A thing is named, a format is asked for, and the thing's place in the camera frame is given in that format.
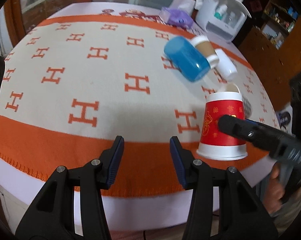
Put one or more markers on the white plastic cup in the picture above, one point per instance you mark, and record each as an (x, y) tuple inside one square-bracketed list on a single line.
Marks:
[(225, 67)]

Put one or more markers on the dark wooden shelf unit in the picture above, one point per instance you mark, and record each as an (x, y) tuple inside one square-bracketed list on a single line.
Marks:
[(273, 46)]

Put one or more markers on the grey checked paper cup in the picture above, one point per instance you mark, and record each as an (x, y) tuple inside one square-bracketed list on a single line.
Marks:
[(232, 87)]

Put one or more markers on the person's right hand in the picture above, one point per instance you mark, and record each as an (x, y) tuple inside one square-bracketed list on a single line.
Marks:
[(274, 191)]

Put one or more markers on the red paper cup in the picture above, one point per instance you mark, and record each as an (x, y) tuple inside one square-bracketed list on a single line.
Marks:
[(222, 111)]

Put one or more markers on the orange beige H-pattern cloth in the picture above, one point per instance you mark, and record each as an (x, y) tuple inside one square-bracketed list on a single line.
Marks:
[(90, 92)]

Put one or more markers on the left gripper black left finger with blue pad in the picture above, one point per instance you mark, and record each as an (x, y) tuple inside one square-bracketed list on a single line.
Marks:
[(69, 205)]

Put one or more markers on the purple tissue pack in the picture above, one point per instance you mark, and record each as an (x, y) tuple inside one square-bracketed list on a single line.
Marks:
[(176, 17)]

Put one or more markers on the brown paper coffee cup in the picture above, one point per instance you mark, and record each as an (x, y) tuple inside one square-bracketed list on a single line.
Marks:
[(203, 45)]

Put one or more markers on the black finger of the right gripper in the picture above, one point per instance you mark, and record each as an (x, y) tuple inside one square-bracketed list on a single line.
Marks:
[(244, 129)]

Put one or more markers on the white desktop storage cabinet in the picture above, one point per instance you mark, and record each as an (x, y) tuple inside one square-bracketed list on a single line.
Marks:
[(223, 18)]

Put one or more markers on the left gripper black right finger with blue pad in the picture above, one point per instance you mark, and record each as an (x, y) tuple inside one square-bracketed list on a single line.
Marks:
[(241, 213)]

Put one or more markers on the blue plastic cup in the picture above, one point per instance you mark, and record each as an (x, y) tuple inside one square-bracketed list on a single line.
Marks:
[(192, 64)]

